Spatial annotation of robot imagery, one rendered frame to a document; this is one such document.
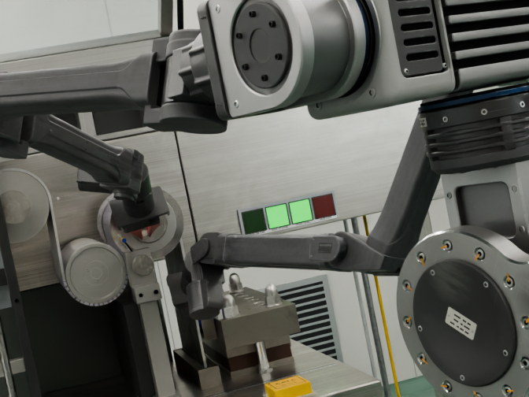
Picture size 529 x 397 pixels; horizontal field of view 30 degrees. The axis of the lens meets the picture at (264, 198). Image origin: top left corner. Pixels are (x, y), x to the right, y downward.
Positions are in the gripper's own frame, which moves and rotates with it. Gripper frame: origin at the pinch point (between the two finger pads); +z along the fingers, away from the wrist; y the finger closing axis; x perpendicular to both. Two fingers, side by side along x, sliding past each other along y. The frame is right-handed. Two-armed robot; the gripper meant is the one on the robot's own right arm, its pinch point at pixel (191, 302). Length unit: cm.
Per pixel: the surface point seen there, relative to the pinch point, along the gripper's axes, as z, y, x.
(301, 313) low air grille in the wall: 255, 98, 83
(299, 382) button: -17.0, 11.7, -26.6
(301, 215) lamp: 20.5, 35.9, 23.8
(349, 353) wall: 268, 119, 61
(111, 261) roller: -7.7, -14.6, 9.3
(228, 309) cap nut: -2.7, 6.4, -4.4
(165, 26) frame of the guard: -4, 12, 68
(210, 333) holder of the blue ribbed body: 2.1, 2.3, -6.7
